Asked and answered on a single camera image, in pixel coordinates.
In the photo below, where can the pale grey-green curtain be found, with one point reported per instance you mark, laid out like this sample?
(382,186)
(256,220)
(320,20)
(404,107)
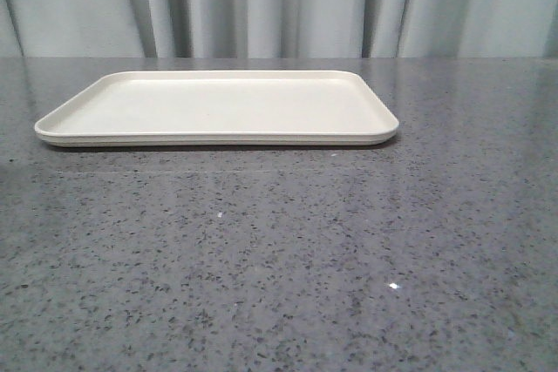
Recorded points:
(278,28)

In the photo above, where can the cream rectangular plastic tray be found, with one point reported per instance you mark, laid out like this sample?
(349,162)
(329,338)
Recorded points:
(227,107)

